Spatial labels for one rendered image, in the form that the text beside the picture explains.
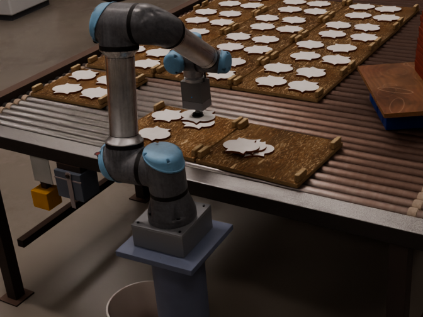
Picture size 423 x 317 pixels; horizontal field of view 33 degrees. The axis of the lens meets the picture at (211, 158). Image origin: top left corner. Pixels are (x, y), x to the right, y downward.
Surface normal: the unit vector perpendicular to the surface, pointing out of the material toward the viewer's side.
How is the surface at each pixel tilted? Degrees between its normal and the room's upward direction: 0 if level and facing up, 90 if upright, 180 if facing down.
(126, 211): 0
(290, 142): 0
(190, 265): 0
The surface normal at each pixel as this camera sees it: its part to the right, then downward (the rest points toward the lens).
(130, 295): 0.49, 0.31
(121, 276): -0.07, -0.89
